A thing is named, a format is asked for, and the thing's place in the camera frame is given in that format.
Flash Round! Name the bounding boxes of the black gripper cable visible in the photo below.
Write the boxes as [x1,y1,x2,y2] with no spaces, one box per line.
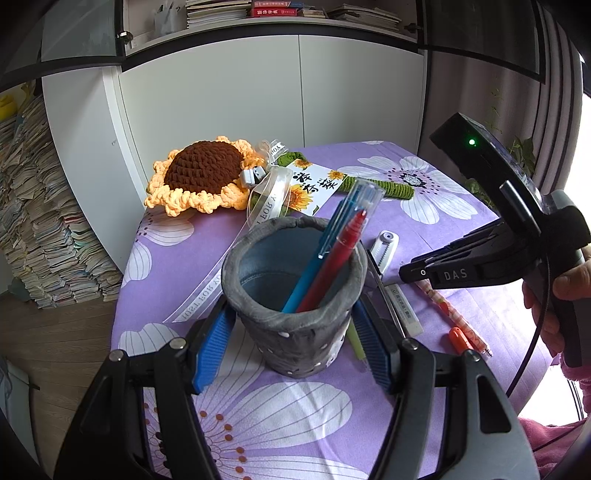
[505,256,555,398]

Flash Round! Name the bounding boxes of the person's clothing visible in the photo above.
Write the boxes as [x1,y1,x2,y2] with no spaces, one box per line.
[517,415,591,480]

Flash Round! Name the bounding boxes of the person's right hand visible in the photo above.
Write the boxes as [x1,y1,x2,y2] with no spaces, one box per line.
[523,258,591,356]

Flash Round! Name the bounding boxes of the tall pile of papers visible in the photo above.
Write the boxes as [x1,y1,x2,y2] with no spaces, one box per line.
[0,92,123,309]

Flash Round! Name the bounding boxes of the grey dotted pen holder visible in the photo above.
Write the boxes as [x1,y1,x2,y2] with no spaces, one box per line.
[222,216,369,380]

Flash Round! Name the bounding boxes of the green potted plant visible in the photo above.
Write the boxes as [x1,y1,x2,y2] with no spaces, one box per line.
[466,88,539,204]

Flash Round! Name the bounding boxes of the white cabinet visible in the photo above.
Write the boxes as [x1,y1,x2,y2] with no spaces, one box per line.
[41,18,428,273]

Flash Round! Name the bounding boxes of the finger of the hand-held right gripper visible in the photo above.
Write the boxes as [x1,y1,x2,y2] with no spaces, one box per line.
[429,220,506,261]
[398,249,490,291]

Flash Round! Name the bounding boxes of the white eraser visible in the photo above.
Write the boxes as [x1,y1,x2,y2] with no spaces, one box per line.
[385,282,424,337]

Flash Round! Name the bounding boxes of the red pen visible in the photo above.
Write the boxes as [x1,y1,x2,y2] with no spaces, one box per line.
[295,210,369,313]

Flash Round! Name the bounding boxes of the light blue pen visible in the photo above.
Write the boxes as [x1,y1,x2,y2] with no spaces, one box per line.
[281,179,385,313]

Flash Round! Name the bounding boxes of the small white plastic box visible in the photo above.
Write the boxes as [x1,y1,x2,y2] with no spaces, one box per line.
[240,166,267,188]

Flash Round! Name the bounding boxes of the crochet sunflower with green stem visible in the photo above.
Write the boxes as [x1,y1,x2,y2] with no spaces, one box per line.
[144,136,416,217]

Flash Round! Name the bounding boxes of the white printed ribbon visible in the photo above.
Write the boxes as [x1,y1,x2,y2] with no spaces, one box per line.
[171,138,296,324]

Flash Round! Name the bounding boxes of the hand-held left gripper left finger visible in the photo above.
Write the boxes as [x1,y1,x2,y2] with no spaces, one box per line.
[55,295,241,480]

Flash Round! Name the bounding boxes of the dark blue pen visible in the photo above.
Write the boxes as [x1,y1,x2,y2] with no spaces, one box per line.
[318,198,354,260]

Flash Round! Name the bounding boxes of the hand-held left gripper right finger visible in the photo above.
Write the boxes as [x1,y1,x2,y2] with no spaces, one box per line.
[351,291,541,480]

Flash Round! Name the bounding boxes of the purple floral tablecloth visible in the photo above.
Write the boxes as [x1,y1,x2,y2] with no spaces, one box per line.
[111,141,573,480]

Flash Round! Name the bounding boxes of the stack of notebooks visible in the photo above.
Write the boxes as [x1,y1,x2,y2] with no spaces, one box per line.
[185,0,252,29]
[328,4,402,32]

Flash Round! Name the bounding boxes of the sunflower printed card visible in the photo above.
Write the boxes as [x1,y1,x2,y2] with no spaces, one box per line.
[286,161,348,215]

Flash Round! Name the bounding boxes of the white lavender utility knife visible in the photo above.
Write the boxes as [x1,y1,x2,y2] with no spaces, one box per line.
[369,231,399,278]

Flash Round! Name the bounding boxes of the grey curtain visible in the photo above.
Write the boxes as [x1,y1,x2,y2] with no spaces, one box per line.
[531,0,587,199]

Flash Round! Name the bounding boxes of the dark glass cabinet door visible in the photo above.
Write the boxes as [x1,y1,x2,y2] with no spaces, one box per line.
[418,0,546,85]
[0,0,126,93]

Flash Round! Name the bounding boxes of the red books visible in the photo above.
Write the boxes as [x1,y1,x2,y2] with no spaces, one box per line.
[252,0,301,18]

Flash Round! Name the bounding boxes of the orange marker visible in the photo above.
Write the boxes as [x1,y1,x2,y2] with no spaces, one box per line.
[449,327,474,354]

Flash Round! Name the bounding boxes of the green pen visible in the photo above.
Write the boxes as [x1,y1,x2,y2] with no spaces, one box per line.
[347,318,369,372]

